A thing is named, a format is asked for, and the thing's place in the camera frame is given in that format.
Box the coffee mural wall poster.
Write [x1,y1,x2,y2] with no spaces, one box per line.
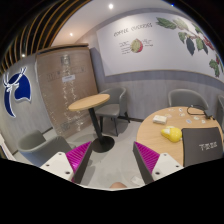
[97,13,224,82]

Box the grey chair behind cafe table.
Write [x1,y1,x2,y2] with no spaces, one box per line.
[95,87,130,128]

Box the black mouse pad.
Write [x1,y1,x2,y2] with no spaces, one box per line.
[182,127,223,167]

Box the blue deer logo sign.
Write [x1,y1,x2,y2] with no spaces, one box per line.
[3,67,32,118]

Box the grey armchair front left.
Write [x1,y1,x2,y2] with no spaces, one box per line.
[17,130,75,167]

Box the black cable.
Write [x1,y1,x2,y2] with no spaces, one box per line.
[186,104,215,121]

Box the small round cafe table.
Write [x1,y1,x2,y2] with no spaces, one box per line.
[68,94,115,153]

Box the grey chair behind round table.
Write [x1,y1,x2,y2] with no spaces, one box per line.
[168,89,209,109]

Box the wrapped wooden cabinet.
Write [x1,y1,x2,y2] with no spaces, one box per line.
[36,44,98,138]

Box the yellow computer mouse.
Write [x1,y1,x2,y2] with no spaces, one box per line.
[161,126,182,143]

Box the white tissue pack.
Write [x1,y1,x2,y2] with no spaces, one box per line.
[153,115,167,124]

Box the round wooden table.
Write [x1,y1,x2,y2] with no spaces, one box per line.
[136,106,223,164]

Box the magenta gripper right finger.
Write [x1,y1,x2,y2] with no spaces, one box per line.
[132,141,185,186]

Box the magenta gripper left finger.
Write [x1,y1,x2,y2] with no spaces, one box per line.
[40,140,93,185]

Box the grey chair right edge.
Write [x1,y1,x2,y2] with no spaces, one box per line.
[216,95,224,130]

